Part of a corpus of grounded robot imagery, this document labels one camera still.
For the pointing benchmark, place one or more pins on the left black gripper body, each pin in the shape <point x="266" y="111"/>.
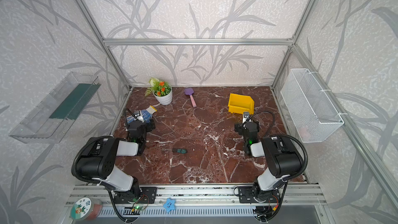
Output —
<point x="138" y="123"/>

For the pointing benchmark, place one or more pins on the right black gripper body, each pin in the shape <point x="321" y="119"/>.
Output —
<point x="246" y="127"/>

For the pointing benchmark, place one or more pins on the yellow plastic bin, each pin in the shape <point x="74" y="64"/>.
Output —
<point x="238" y="104"/>

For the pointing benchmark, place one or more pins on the green black screwdriver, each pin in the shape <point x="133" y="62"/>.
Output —
<point x="180" y="151"/>

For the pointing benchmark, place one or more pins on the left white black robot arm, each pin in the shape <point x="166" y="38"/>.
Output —
<point x="95" y="163"/>

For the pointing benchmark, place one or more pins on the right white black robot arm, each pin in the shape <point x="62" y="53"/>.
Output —
<point x="286" y="159"/>

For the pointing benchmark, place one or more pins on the blue white work glove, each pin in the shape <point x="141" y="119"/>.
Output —
<point x="141" y="115"/>

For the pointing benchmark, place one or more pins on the potted plant white pot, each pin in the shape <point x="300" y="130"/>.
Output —
<point x="161" y="90"/>

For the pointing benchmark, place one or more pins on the purple pink spatula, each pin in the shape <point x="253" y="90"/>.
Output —
<point x="189" y="92"/>

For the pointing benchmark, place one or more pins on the blue star toy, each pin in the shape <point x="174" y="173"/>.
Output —
<point x="169" y="205"/>

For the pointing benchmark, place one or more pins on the tape roll with label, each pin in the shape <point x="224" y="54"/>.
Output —
<point x="86" y="209"/>

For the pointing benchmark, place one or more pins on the white wire mesh basket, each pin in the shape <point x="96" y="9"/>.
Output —
<point x="312" y="112"/>

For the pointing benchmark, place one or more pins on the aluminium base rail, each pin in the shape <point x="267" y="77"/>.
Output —
<point x="204" y="194"/>

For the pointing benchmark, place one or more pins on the clear plastic wall shelf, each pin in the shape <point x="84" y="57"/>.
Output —
<point x="52" y="118"/>

